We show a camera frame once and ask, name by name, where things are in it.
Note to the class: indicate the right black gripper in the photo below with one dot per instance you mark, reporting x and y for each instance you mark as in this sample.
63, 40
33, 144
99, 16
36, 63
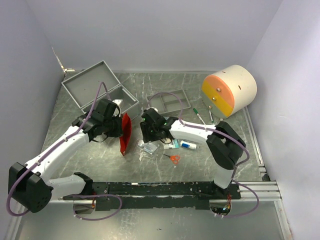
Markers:
147, 136

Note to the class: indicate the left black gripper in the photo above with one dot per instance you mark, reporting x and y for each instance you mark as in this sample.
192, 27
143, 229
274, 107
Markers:
117, 133

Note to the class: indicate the clear bag of pads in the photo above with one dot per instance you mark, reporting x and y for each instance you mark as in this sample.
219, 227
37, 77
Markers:
148, 147

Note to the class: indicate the red first aid pouch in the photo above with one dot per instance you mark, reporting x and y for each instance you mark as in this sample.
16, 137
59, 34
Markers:
126, 133

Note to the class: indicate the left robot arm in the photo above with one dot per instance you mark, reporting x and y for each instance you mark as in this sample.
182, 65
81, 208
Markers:
31, 185

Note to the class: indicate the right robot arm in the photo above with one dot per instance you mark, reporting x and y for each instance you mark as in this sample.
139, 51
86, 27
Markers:
226, 146

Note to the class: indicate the grey divided tray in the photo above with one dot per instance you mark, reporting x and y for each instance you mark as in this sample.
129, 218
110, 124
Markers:
168, 103

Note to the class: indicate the teal white bandage packet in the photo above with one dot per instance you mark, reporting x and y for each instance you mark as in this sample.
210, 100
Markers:
174, 144

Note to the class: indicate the orange small scissors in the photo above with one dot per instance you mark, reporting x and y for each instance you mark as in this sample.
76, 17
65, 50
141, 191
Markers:
174, 158

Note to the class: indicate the grey open storage case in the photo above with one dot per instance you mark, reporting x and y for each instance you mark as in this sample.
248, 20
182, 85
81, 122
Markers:
83, 87

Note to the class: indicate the white blue tube bottle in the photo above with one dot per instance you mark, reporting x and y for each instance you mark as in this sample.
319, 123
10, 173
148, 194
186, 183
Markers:
188, 145

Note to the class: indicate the green cap marker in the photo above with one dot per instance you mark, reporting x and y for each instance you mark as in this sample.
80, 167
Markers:
198, 115

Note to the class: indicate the beige cylinder drum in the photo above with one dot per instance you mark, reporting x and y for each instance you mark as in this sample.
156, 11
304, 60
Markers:
229, 90

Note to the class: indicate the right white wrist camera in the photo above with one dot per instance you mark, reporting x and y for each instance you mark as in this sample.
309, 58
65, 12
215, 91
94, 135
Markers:
154, 108

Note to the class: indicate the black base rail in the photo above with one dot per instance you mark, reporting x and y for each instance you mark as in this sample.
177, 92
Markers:
161, 195

